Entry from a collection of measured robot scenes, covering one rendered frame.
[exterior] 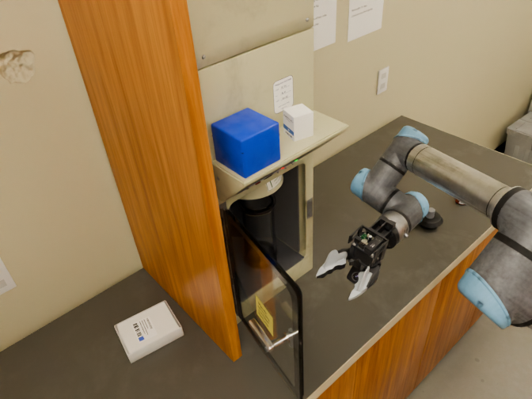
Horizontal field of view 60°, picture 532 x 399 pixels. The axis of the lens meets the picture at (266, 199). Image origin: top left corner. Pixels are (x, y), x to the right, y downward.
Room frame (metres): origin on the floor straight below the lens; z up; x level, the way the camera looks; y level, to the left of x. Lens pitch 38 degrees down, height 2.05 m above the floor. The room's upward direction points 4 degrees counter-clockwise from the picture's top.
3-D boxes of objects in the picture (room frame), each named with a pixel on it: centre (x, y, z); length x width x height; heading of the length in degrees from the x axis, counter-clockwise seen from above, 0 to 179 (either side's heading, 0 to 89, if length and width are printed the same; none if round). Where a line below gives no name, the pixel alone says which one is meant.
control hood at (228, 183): (0.89, -0.05, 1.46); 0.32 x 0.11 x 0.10; 129
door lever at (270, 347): (0.62, 0.02, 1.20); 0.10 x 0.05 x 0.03; 28
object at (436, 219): (1.21, -0.57, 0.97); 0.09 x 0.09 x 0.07
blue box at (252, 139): (0.83, 0.03, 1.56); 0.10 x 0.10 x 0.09; 39
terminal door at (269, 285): (0.70, 0.02, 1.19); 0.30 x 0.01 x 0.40; 28
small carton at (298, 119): (0.92, -0.09, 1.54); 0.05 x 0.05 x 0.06; 24
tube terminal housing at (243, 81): (1.04, 0.07, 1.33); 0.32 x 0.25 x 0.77; 129
